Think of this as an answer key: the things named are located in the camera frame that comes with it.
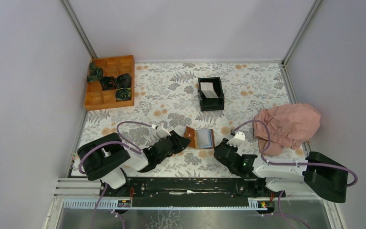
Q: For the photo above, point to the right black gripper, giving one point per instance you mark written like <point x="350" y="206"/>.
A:
<point x="223" y="142"/>

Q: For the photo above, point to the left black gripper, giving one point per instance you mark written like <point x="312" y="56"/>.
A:
<point x="179" y="142"/>

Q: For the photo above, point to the brown leather card holder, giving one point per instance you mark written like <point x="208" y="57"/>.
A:
<point x="200" y="138"/>

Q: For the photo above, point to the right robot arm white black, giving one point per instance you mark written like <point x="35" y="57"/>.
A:
<point x="316" y="173"/>

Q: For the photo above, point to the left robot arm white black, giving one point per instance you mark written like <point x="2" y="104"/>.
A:
<point x="103" y="158"/>

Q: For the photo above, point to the black card box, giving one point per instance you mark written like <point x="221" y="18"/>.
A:
<point x="211" y="104"/>

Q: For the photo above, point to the stack of credit cards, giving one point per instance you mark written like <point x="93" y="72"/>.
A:
<point x="207" y="89"/>

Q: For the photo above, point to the floral patterned table mat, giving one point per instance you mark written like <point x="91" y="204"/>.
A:
<point x="168" y="93"/>

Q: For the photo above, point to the pink crumpled cloth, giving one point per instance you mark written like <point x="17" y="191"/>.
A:
<point x="285" y="126"/>

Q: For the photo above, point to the green black rolled sock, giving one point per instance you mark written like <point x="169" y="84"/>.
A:
<point x="123" y="94"/>

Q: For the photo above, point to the black rolled sock right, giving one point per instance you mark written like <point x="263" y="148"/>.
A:
<point x="124" y="81"/>

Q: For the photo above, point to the orange wooden compartment tray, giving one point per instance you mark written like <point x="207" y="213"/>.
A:
<point x="95" y="97"/>

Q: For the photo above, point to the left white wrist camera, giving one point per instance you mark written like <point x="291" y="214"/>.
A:
<point x="162" y="129"/>

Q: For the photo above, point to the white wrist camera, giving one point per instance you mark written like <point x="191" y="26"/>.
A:
<point x="162" y="129"/>
<point x="238" y="138"/>

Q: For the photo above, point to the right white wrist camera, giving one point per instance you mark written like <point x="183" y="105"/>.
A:
<point x="238" y="138"/>

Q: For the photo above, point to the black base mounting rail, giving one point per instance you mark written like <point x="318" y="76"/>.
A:
<point x="162" y="192"/>

